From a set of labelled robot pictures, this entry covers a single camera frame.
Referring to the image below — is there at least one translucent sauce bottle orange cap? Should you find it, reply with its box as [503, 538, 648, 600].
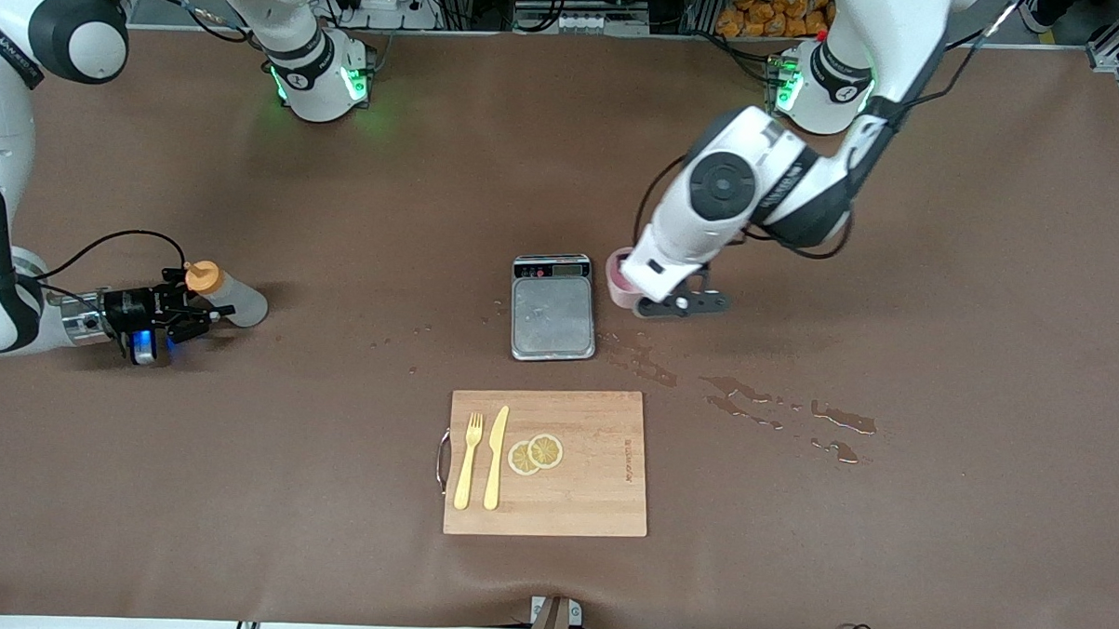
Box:
[182, 260, 271, 329]

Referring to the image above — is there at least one pink plastic cup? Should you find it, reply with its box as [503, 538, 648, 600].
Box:
[605, 247, 648, 309]

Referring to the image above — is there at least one brown table cover mat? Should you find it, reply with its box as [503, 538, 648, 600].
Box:
[0, 11, 1119, 629]

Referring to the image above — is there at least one yellow plastic fork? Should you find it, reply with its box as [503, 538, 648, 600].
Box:
[453, 411, 485, 512]

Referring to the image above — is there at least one yellow plastic knife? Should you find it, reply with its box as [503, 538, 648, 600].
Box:
[483, 404, 511, 512]

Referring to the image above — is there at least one white power strip with plugs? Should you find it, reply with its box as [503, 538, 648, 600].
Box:
[332, 0, 446, 32]

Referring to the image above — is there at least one silver digital kitchen scale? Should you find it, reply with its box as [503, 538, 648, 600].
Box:
[508, 251, 601, 364]

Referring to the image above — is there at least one lemon slice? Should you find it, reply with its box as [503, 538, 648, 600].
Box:
[526, 433, 565, 470]

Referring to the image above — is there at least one long white power strip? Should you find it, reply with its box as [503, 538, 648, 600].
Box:
[513, 6, 651, 37]

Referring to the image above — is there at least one pile of orange packets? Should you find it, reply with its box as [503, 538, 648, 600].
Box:
[715, 0, 836, 42]

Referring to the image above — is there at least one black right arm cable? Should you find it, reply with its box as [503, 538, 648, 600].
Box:
[0, 0, 255, 323]

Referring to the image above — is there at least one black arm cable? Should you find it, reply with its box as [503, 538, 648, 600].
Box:
[0, 0, 255, 323]
[631, 0, 1032, 268]

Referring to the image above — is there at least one wooden cutting board with handle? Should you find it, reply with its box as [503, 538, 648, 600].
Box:
[434, 384, 654, 542]

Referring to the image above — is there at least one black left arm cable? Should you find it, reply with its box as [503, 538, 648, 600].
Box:
[631, 0, 1032, 268]

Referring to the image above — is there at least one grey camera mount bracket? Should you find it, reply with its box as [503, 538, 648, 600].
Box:
[523, 595, 585, 629]

